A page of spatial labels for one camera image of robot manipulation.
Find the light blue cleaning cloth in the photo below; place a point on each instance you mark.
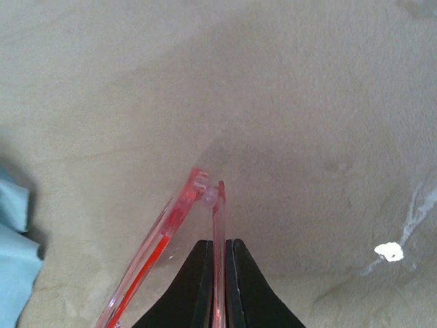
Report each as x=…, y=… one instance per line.
x=20, y=262

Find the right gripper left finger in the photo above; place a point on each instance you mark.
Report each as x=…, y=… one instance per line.
x=187, y=303

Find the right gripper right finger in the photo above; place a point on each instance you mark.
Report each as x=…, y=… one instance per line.
x=250, y=301

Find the red transparent glasses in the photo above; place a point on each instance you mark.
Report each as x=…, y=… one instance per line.
x=189, y=215

